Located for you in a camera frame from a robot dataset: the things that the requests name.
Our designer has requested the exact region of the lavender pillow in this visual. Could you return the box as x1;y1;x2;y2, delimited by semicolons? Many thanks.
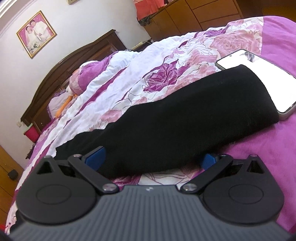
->
47;90;69;120

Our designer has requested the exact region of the wooden dresser cabinet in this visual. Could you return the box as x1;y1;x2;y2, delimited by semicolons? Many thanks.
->
143;0;243;41

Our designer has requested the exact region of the wooden wardrobe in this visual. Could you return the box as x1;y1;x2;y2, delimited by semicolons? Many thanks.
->
0;147;23;225

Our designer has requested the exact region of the red plastic bucket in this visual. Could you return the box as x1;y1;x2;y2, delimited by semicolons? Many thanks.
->
23;125;40;143

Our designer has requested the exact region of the dark wooden nightstand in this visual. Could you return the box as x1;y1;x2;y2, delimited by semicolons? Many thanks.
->
26;144;36;160

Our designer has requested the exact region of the white smartphone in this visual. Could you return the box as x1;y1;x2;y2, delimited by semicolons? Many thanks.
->
215;49;295;121

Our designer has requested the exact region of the small black bag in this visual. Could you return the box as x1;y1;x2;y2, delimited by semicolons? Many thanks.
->
8;169;19;181

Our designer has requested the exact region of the framed wedding photo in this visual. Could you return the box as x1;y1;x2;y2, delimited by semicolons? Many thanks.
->
16;11;57;59

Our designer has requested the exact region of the white orange plush toy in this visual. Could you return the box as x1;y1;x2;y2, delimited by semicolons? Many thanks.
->
55;86;77;118

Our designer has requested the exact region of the floral purple white bedspread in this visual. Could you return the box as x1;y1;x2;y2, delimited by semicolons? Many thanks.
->
16;16;295;233

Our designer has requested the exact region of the red orange cloth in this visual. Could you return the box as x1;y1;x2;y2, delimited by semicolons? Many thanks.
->
133;0;170;27

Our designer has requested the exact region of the purple floral rolled quilt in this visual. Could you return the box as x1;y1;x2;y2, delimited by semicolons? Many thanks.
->
66;51;139;96

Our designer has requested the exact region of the black garment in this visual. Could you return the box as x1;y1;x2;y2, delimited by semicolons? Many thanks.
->
55;65;279;179

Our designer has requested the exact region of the dark wooden headboard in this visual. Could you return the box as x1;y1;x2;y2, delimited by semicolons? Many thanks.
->
21;29;126;133

